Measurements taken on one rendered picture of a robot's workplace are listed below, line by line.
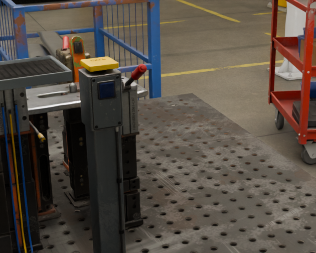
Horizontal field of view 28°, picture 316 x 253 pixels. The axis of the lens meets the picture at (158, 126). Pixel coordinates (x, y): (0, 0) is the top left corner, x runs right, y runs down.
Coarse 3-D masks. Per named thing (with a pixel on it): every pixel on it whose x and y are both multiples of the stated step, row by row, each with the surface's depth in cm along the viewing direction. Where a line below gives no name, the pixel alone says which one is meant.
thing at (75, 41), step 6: (78, 36) 169; (72, 42) 169; (78, 42) 169; (72, 48) 169; (78, 48) 169; (72, 54) 169; (78, 54) 170; (84, 54) 171; (72, 60) 170; (78, 60) 170; (78, 66) 170; (78, 78) 171
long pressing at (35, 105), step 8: (32, 88) 162; (40, 88) 162; (48, 88) 162; (56, 88) 162; (64, 88) 162; (144, 88) 161; (32, 96) 156; (56, 96) 155; (64, 96) 155; (72, 96) 155; (32, 104) 150; (40, 104) 149; (48, 104) 148; (56, 104) 148; (64, 104) 149; (72, 104) 150; (80, 104) 151; (32, 112) 146; (40, 112) 147
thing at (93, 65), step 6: (84, 60) 124; (90, 60) 123; (96, 60) 124; (102, 60) 123; (108, 60) 123; (114, 60) 123; (84, 66) 122; (90, 66) 120; (96, 66) 120; (102, 66) 120; (108, 66) 121; (114, 66) 122
